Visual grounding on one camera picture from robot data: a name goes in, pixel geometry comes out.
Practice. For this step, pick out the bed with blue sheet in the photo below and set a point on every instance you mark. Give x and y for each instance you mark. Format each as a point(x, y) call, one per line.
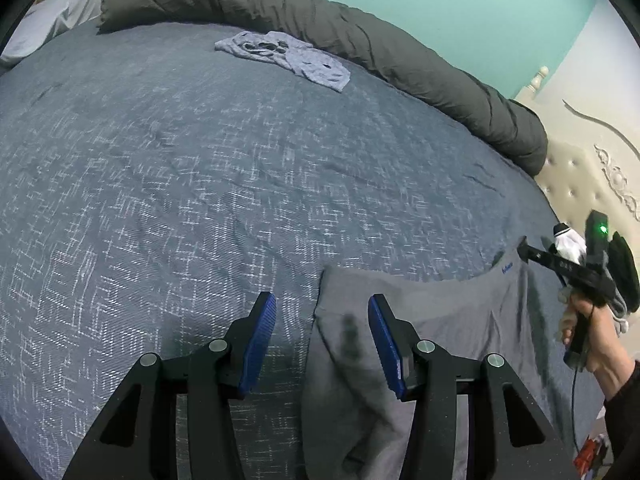
point(175, 185)

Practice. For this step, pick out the grey shorts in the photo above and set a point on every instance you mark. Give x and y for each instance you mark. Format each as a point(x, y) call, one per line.
point(450, 320)

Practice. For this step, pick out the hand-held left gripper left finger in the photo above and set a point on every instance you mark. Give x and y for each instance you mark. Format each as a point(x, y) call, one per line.
point(257, 345)

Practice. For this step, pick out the dark grey rolled duvet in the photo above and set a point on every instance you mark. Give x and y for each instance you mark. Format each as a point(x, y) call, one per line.
point(350, 35)

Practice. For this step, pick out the red object on floor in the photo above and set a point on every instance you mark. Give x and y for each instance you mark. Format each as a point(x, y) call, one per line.
point(590, 452)

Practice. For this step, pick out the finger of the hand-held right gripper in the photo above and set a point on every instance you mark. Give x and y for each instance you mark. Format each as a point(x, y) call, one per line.
point(555, 262)

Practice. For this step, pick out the blue patterned garment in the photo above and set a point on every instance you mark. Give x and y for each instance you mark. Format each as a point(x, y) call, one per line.
point(300, 60)

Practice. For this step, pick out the cream bedpost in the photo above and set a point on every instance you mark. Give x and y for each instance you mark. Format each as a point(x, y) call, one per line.
point(540, 77)

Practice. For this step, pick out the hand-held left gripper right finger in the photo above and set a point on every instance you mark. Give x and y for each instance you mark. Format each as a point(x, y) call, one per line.
point(387, 345)

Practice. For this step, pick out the black folded garment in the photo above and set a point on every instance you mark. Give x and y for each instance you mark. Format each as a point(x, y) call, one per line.
point(627, 270)

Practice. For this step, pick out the person's right hand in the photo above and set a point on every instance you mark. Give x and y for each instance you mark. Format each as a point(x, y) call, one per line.
point(612, 340)

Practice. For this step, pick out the cream padded headboard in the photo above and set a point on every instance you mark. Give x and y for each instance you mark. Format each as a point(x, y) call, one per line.
point(580, 175)

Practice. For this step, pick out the light grey pillow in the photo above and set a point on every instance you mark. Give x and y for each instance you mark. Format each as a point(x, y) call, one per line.
point(55, 20)

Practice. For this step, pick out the person's right forearm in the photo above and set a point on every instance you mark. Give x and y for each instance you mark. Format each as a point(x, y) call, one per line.
point(625, 420)

